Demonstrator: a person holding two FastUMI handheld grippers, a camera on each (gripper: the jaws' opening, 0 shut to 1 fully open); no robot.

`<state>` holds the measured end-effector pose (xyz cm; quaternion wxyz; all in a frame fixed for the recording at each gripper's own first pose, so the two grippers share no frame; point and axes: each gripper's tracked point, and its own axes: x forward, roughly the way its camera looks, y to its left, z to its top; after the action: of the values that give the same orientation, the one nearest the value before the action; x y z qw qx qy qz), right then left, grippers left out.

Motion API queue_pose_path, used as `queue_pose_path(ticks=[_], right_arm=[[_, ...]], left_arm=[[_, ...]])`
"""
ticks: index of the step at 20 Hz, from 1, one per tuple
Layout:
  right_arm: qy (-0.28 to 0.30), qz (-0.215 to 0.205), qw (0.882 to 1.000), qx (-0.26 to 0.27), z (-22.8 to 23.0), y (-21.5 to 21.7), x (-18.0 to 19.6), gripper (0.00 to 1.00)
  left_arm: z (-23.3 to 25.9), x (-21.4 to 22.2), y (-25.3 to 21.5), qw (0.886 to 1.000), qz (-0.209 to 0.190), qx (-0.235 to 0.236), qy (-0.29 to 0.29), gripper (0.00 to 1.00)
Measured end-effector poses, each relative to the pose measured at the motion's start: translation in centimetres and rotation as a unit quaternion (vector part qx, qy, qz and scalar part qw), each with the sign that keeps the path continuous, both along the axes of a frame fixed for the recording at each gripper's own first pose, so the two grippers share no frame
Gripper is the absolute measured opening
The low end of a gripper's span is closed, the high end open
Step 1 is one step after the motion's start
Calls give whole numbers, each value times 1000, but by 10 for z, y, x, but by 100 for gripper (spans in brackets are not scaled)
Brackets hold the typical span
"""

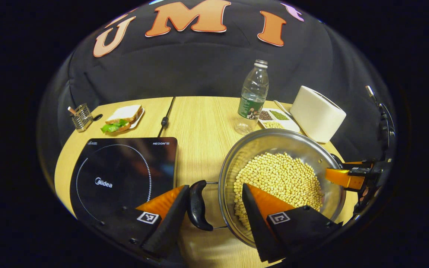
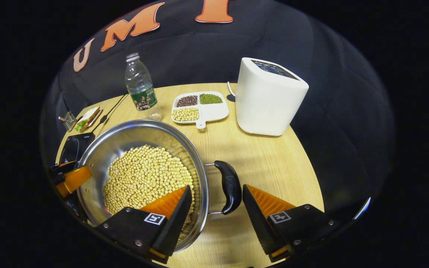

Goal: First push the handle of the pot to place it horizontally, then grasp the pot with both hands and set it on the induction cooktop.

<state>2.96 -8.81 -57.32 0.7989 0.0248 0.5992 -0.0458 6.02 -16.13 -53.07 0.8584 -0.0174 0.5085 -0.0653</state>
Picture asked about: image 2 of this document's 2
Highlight pile of yellow soybeans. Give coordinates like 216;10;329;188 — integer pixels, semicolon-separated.
102;144;195;224

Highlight black power cable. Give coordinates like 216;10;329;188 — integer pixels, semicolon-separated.
92;94;128;134

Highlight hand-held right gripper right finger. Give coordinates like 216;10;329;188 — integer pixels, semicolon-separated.
242;184;340;263

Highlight clear plastic water bottle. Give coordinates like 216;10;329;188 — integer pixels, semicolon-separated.
125;52;162;120

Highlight sandwich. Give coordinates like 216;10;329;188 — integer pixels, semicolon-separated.
74;106;102;132

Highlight white divided plate with beans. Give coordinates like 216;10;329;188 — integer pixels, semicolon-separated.
171;91;229;130

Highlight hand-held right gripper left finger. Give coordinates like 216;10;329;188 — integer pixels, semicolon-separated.
95;185;193;265

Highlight black backdrop cloth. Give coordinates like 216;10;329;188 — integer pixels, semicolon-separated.
39;0;397;239

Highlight steel pot with black handle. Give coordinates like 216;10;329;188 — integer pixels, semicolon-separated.
76;119;242;253

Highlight black induction cooktop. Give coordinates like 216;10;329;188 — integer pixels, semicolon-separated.
59;132;96;164

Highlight white toaster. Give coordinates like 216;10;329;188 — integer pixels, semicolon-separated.
235;57;309;136

